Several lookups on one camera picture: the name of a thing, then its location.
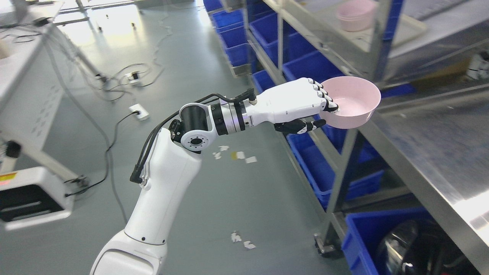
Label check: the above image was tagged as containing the white machine base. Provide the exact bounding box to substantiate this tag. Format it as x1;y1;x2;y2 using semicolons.
0;167;74;231

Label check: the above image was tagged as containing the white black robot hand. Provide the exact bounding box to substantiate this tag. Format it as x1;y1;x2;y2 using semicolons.
244;77;338;134

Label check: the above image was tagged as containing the blue bin shelf lower left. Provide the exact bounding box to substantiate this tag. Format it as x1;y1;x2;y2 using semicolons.
286;134;385;209

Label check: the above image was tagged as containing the pink plastic bowl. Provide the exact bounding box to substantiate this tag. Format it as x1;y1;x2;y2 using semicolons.
319;76;381;129

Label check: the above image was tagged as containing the stainless steel table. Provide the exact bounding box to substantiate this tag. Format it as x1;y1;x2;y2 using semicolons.
359;80;489;275

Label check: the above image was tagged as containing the blue bin with black helmet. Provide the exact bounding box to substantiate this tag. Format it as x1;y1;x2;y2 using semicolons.
341;208;479;275

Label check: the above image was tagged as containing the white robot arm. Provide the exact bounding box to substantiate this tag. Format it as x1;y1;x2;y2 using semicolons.
90;89;256;275

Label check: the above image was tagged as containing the stainless steel shelf rack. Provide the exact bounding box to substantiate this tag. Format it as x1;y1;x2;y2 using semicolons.
242;0;488;270

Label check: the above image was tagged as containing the white power strip on floor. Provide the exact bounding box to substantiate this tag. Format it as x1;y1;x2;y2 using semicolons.
128;104;149;121

